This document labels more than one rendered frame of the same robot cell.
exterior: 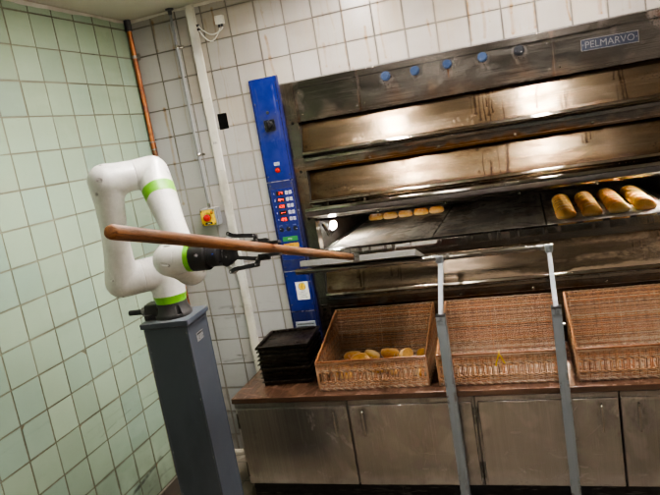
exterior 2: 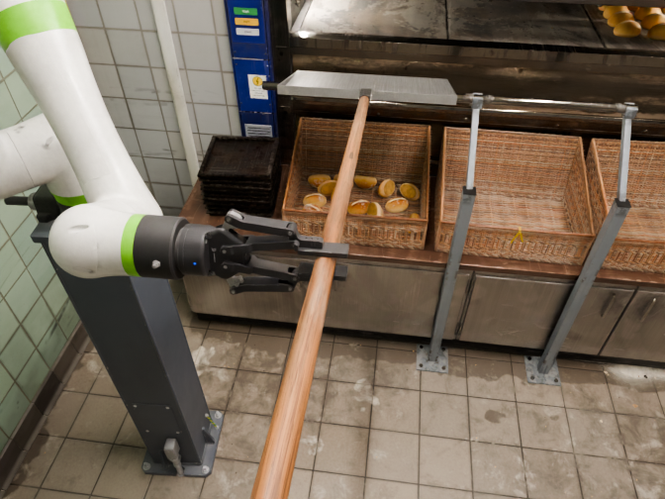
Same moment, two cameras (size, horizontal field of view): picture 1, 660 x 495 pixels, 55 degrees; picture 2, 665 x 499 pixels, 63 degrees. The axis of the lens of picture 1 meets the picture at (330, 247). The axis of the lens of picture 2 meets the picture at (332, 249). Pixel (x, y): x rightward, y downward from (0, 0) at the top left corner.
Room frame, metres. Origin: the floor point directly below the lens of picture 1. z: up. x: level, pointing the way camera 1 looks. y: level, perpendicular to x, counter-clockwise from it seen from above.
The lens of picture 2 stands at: (1.39, 0.27, 2.04)
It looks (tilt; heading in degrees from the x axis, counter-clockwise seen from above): 44 degrees down; 349
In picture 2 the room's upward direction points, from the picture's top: straight up
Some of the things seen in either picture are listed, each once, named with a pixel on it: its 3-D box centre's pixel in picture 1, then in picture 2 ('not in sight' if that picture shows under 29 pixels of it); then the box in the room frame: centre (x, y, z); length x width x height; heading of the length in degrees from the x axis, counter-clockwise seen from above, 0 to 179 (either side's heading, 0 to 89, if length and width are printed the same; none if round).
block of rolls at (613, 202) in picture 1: (599, 200); (659, 5); (3.41, -1.49, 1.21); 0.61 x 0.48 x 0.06; 162
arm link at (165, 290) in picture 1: (163, 278); (61, 157); (2.47, 0.67, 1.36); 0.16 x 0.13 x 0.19; 117
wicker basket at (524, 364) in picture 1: (498, 337); (510, 192); (2.91, -0.73, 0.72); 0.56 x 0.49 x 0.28; 71
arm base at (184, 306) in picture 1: (160, 308); (62, 198); (2.49, 0.71, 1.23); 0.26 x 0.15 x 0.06; 76
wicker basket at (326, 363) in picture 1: (378, 344); (358, 180); (3.10, -0.16, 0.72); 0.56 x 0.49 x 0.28; 73
